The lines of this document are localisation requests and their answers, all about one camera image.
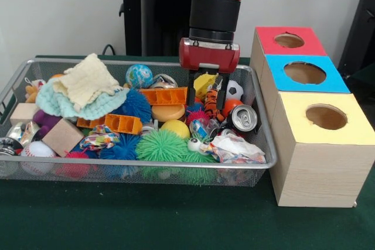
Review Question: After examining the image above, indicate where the green spiky rubber ball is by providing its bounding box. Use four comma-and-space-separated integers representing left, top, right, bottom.
135, 129, 190, 163

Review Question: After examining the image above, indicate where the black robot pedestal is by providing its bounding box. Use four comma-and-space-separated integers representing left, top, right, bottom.
112, 0, 194, 57

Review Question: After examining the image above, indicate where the cream knitted cloth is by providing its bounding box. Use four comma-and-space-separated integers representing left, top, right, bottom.
52, 53, 120, 112

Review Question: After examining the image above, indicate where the shallow wire mesh bin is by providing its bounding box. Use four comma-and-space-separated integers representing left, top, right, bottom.
0, 58, 278, 188

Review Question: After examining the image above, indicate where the wooden box with three holes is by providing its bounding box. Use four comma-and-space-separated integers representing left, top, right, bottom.
249, 26, 375, 208

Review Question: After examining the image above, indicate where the dark green table cloth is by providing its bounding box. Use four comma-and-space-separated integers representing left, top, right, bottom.
0, 54, 375, 250

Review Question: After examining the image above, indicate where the yellow smooth ball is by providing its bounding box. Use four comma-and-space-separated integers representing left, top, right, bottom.
160, 119, 190, 140

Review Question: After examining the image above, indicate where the globe print ball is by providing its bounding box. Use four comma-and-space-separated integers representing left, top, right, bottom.
125, 64, 154, 89

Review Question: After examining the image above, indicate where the mint knitted cloth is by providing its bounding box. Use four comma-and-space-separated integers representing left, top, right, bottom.
36, 78, 130, 121

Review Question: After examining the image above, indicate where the tiger striped plush toy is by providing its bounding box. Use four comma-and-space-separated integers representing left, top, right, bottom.
204, 88, 226, 121

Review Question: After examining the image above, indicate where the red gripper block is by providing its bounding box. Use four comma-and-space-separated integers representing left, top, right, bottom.
178, 37, 241, 109

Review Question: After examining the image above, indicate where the clear plastic toy packet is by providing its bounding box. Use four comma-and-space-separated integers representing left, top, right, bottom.
189, 118, 220, 140

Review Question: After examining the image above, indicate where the silver drink can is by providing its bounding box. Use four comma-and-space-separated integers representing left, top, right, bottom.
227, 104, 259, 133

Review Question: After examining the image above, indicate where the orange long toy block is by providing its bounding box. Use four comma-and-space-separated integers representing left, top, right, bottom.
76, 114, 144, 136
139, 87, 188, 106

